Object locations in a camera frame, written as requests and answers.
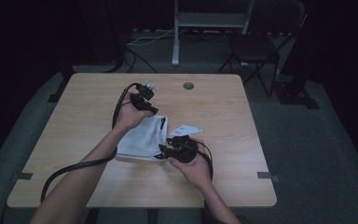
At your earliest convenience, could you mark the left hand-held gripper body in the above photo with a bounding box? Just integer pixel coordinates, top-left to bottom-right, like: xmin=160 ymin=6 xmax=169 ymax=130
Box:
xmin=130 ymin=79 xmax=159 ymax=111

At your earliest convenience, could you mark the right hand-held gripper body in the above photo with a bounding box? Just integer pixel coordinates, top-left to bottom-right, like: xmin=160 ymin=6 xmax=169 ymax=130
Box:
xmin=167 ymin=123 xmax=204 ymax=164

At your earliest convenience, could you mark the white printed tank top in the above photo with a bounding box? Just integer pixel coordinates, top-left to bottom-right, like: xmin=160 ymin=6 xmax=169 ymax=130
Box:
xmin=115 ymin=115 xmax=170 ymax=162

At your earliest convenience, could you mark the person's left hand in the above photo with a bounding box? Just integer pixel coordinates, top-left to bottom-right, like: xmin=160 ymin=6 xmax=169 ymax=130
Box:
xmin=113 ymin=92 xmax=154 ymax=133

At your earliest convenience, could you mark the person's right hand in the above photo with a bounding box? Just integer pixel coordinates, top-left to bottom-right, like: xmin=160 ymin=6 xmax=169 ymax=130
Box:
xmin=167 ymin=148 xmax=213 ymax=189

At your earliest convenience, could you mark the black table leg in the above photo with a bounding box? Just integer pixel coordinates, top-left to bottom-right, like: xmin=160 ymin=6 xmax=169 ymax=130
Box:
xmin=146 ymin=208 xmax=158 ymax=224
xmin=84 ymin=208 xmax=101 ymax=224

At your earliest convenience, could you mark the black stand foot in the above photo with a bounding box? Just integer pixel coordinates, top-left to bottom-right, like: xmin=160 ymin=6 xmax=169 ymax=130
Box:
xmin=47 ymin=64 xmax=76 ymax=104

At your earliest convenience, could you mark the grey metal stand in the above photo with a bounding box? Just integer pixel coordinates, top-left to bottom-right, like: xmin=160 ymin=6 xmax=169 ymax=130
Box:
xmin=172 ymin=0 xmax=255 ymax=67

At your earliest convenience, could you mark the black folding chair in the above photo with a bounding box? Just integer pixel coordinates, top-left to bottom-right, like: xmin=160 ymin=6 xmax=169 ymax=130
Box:
xmin=218 ymin=0 xmax=308 ymax=98

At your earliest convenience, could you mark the black stand with flat base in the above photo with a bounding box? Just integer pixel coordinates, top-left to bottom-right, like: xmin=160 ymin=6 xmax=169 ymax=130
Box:
xmin=274 ymin=0 xmax=321 ymax=110

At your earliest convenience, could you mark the black floor cable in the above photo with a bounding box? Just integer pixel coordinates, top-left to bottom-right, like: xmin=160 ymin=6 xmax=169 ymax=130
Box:
xmin=125 ymin=48 xmax=158 ymax=75

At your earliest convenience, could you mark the white floor cable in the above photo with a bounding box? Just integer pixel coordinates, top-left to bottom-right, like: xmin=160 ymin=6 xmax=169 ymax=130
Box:
xmin=127 ymin=27 xmax=185 ymax=48

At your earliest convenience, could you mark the left hand-held gripper black cable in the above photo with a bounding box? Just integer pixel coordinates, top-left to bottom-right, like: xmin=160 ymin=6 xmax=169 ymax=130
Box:
xmin=39 ymin=82 xmax=142 ymax=203

